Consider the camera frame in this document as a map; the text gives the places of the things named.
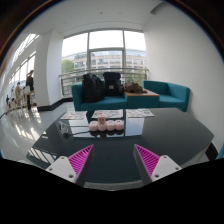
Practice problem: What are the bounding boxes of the standing person dark clothes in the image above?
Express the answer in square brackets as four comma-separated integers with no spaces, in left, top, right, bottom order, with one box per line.
[26,70,34,111]

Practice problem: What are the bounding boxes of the black backpack right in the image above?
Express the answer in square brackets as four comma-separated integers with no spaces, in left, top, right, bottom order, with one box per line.
[103,72,122,96]

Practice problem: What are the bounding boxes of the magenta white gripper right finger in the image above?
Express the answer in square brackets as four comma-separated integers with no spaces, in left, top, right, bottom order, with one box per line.
[133,144,181,184]

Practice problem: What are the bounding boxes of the pink charger plug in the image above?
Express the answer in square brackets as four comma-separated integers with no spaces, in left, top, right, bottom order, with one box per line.
[98,116,106,125]

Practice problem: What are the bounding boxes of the middle magazine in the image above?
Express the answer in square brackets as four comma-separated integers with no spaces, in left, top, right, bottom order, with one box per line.
[92,109,123,118]

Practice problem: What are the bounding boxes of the teal sofa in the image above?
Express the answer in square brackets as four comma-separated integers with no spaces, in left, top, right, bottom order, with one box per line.
[71,80,190,112]

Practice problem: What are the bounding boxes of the right magazine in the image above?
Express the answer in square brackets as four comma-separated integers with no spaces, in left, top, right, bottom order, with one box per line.
[126,109,154,118]

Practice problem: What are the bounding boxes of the wooden sofa side table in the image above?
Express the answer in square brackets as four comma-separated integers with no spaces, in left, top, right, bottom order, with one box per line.
[125,89,160,97]

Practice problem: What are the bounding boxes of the black backpack left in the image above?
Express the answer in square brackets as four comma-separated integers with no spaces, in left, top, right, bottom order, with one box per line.
[82,73,105,103]

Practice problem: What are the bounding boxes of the left magazine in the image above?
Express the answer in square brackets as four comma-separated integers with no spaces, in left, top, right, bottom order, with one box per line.
[62,111,86,120]

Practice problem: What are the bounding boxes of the magazine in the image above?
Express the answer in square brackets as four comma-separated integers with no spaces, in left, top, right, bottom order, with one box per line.
[62,111,86,120]
[126,109,154,118]
[92,109,123,118]

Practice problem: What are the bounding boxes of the brown jacket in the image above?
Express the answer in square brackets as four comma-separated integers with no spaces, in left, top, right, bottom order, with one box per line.
[124,82,145,93]

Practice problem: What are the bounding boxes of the white charging cable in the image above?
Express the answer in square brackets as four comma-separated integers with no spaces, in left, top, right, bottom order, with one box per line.
[57,120,73,138]

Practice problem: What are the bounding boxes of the metal window railing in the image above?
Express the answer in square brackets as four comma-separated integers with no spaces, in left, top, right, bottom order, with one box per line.
[60,67,149,98]

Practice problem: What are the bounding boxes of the black backpack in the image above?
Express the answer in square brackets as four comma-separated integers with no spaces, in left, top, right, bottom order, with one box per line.
[82,73,105,103]
[103,72,122,96]

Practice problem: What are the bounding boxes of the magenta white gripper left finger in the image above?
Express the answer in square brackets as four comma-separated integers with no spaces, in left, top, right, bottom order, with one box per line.
[47,145,93,183]

